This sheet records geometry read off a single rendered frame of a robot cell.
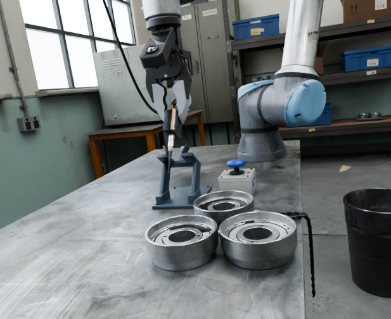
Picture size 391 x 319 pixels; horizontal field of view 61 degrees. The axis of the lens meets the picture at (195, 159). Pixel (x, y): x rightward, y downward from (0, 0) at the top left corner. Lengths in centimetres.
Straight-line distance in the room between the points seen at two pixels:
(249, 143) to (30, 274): 68
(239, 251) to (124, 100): 253
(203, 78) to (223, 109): 48
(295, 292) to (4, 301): 36
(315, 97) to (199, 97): 357
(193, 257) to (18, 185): 204
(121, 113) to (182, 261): 252
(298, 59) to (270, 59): 358
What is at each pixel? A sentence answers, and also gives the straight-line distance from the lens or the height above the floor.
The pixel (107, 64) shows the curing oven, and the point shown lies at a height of 132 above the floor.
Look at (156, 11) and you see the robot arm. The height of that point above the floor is 119.
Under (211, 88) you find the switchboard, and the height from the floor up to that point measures 101.
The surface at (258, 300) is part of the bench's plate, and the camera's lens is 40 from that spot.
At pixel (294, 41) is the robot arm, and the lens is 94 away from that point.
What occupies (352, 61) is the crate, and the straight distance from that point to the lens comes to 402.
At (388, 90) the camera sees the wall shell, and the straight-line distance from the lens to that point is 460.
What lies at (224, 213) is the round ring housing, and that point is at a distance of 53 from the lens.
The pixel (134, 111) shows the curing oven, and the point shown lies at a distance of 286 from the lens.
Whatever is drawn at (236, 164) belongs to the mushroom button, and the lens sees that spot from 70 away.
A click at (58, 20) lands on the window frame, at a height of 170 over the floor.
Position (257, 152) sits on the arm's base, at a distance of 99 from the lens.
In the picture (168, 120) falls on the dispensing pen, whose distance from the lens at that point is 68.
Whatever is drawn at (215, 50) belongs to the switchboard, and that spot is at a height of 147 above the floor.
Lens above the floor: 104
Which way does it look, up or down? 12 degrees down
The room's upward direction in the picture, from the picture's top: 7 degrees counter-clockwise
